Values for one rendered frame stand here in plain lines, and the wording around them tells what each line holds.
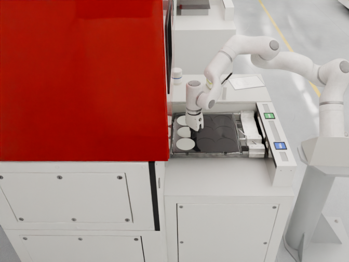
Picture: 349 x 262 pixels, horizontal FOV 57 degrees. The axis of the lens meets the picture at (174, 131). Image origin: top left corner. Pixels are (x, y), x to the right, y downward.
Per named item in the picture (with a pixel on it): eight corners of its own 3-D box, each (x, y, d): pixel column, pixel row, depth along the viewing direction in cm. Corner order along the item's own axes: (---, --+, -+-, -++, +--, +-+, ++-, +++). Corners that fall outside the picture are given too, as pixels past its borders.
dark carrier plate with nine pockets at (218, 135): (173, 152, 169) (173, 151, 169) (174, 115, 196) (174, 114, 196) (239, 152, 168) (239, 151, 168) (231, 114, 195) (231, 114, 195)
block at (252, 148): (249, 152, 170) (249, 148, 168) (247, 148, 172) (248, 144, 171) (264, 152, 169) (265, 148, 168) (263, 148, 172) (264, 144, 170)
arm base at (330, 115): (343, 142, 180) (342, 109, 182) (359, 139, 161) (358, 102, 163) (307, 141, 182) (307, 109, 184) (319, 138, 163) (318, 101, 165)
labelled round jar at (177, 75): (171, 86, 210) (170, 72, 205) (171, 80, 216) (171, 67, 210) (182, 85, 210) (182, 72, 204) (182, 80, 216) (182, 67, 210)
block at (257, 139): (246, 143, 176) (247, 138, 174) (245, 139, 179) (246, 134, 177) (261, 142, 176) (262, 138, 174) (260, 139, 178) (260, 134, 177)
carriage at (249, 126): (248, 157, 171) (249, 153, 169) (239, 117, 200) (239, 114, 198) (264, 157, 171) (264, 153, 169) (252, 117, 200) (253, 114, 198)
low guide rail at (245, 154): (170, 157, 177) (170, 153, 175) (170, 155, 179) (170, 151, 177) (262, 157, 175) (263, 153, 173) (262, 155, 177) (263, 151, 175)
